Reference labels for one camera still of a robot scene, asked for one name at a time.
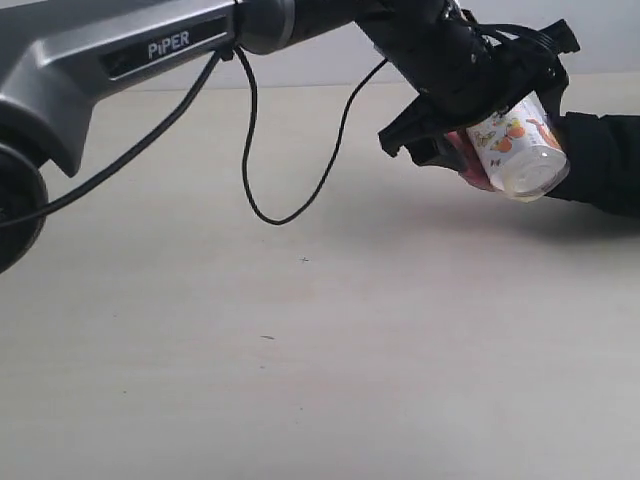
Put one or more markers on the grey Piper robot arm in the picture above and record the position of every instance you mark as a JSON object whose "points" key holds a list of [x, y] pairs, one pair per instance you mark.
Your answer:
{"points": [[60, 58]]}

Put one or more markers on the open human hand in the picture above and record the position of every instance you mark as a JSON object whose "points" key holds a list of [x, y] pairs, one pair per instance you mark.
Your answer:
{"points": [[473, 172]]}

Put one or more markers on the capless green pear tea bottle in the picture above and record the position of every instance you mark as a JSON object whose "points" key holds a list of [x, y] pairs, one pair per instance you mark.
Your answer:
{"points": [[518, 151]]}

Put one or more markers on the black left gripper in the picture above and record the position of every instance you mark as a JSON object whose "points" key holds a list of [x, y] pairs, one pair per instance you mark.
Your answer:
{"points": [[462, 71]]}

